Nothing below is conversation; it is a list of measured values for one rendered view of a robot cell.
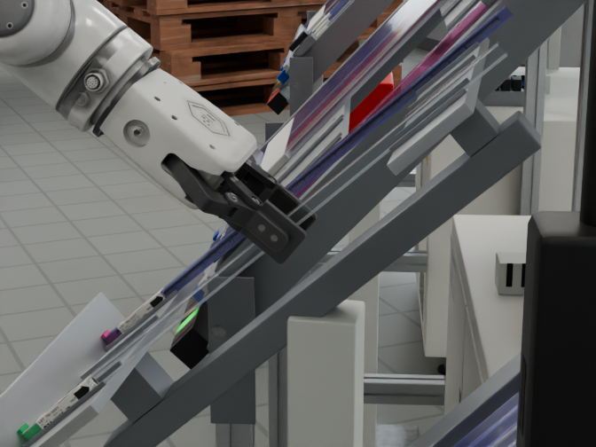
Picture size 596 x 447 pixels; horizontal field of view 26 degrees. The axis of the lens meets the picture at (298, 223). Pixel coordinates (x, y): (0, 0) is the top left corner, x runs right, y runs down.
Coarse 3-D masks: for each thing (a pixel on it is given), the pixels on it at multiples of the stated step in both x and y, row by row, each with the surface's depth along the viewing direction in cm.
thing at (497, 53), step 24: (504, 48) 93; (480, 72) 92; (432, 96) 94; (408, 120) 94; (384, 144) 95; (360, 168) 96; (336, 192) 97; (288, 216) 98; (240, 264) 100; (216, 288) 101; (168, 312) 102; (144, 336) 103; (120, 360) 104; (96, 384) 105; (24, 432) 107
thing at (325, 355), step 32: (288, 320) 110; (320, 320) 109; (352, 320) 109; (288, 352) 110; (320, 352) 110; (352, 352) 109; (288, 384) 111; (320, 384) 111; (352, 384) 110; (288, 416) 112; (320, 416) 112; (352, 416) 111
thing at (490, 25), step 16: (496, 16) 113; (512, 16) 113; (480, 32) 113; (464, 48) 114; (448, 64) 115; (416, 80) 115; (400, 96) 116; (384, 112) 117; (368, 128) 117; (352, 144) 118; (320, 160) 119; (336, 160) 119; (304, 176) 120; (224, 240) 123; (208, 256) 124; (192, 272) 124; (176, 288) 125; (112, 336) 128
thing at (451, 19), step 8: (448, 0) 171; (456, 0) 164; (464, 0) 160; (472, 0) 153; (480, 0) 150; (440, 8) 172; (448, 8) 164; (456, 8) 160; (464, 8) 153; (472, 8) 151; (488, 8) 140; (448, 16) 161; (456, 16) 154; (464, 16) 151; (480, 16) 140; (448, 24) 154; (456, 24) 151; (472, 24) 141; (464, 32) 141; (456, 40) 141
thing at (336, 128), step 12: (348, 108) 176; (336, 120) 169; (348, 120) 169; (324, 132) 170; (336, 132) 163; (348, 132) 162; (312, 144) 170; (324, 144) 164; (336, 144) 156; (300, 156) 171; (312, 156) 164; (288, 168) 171; (300, 168) 165; (288, 180) 165
